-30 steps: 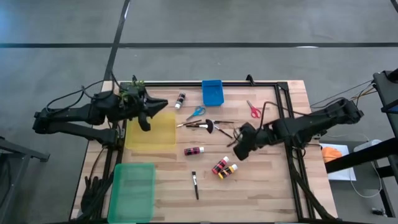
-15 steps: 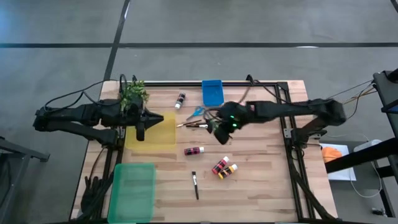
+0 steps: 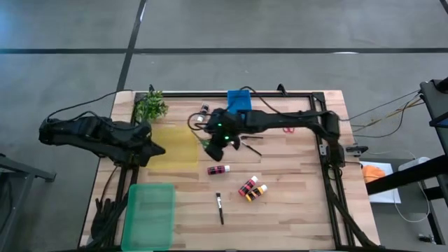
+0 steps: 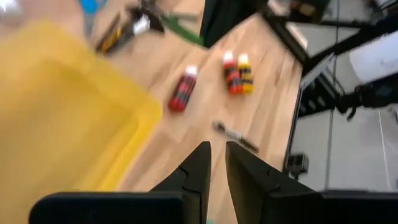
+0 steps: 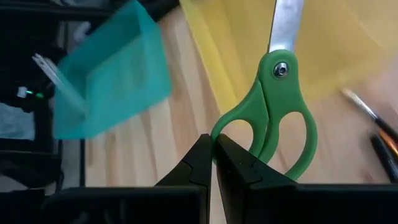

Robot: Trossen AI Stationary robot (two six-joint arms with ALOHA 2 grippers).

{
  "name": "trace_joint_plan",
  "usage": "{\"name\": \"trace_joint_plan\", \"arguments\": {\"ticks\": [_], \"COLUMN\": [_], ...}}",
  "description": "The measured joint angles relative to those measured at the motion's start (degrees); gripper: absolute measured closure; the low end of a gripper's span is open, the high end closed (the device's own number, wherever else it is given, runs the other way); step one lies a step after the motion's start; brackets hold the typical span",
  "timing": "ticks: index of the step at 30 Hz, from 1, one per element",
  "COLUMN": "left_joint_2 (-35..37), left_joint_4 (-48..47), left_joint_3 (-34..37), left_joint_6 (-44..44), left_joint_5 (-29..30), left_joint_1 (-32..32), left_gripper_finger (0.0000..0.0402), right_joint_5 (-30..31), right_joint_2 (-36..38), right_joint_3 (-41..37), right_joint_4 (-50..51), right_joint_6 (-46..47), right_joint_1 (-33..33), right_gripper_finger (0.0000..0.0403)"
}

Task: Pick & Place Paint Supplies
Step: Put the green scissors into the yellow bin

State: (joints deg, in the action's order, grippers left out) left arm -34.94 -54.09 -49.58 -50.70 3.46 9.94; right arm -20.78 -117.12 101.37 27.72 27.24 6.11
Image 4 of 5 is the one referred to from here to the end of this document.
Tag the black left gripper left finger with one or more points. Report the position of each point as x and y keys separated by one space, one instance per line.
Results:
x=174 y=205

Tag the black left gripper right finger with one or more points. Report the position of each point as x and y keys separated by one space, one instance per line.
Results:
x=280 y=205

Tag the orange paint bottle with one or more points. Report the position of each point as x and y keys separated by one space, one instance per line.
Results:
x=232 y=76

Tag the yellow paint bottle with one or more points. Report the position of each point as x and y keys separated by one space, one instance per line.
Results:
x=246 y=77

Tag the black paintbrush silver ferrule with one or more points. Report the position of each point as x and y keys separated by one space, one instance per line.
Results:
x=236 y=137

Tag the wide-headed black paintbrush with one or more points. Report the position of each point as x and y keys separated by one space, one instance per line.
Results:
x=143 y=23

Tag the red paint bottle white cap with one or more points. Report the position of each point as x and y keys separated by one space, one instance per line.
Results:
x=183 y=90

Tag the paintbrush with yellow ferrule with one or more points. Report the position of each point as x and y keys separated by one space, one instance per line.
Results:
x=112 y=39

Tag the black metal stand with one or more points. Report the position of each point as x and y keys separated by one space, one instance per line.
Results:
x=351 y=43

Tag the yellow translucent plastic tray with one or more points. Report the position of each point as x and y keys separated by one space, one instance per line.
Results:
x=62 y=124

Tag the blue plastic bin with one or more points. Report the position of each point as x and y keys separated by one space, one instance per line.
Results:
x=91 y=5

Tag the white paper sheet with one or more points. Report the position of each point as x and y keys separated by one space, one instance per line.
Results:
x=373 y=56

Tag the black aluminium table frame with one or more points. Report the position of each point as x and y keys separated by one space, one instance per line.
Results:
x=286 y=34

